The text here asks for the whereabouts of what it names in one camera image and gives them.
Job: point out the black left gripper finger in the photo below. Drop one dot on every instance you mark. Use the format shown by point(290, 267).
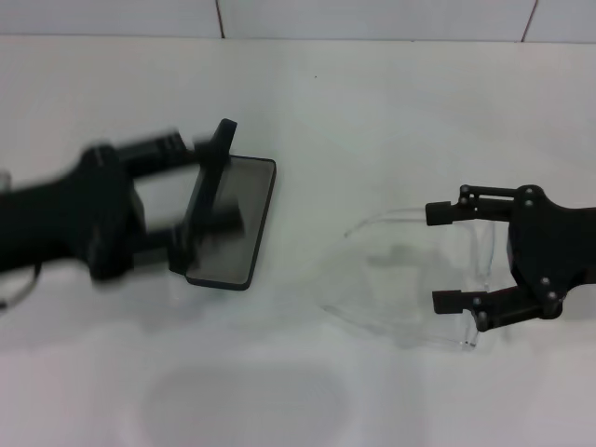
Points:
point(223, 220)

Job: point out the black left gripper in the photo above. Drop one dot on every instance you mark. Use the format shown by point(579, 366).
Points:
point(56, 219)

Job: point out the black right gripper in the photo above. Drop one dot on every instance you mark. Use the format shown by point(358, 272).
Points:
point(554, 247)

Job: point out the black glasses case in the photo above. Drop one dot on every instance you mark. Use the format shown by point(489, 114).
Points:
point(242, 219)

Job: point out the clear transparent glasses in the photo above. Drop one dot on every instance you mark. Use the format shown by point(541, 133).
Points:
point(484, 261)

